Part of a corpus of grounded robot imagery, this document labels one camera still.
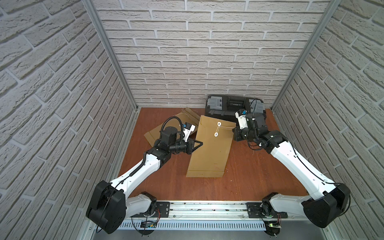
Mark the brown kraft file bag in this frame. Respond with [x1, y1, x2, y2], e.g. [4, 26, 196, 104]
[186, 116, 236, 178]
[143, 107, 201, 148]

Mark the white closure string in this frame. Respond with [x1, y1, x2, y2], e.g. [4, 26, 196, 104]
[213, 121, 238, 137]

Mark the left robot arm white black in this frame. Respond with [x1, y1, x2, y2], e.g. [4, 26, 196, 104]
[86, 116, 197, 234]

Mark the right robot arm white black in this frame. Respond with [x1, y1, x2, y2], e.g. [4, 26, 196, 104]
[233, 110, 351, 228]

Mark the black grey plastic toolbox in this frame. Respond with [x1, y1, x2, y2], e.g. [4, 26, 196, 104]
[205, 95, 267, 122]

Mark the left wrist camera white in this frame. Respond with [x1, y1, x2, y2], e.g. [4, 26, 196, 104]
[183, 123, 196, 142]

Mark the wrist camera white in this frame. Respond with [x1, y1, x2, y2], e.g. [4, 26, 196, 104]
[235, 109, 248, 130]
[183, 123, 196, 142]

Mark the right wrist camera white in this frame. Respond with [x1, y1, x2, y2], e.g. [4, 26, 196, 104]
[235, 109, 248, 130]

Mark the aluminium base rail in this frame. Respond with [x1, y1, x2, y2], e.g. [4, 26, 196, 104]
[86, 199, 332, 222]

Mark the right aluminium corner post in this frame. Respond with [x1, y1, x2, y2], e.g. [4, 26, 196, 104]
[271, 0, 342, 112]

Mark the aluminium corner post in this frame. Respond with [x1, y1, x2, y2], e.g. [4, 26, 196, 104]
[271, 0, 342, 112]
[83, 0, 139, 111]

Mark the left aluminium corner post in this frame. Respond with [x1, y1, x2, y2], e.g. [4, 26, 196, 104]
[83, 0, 139, 111]

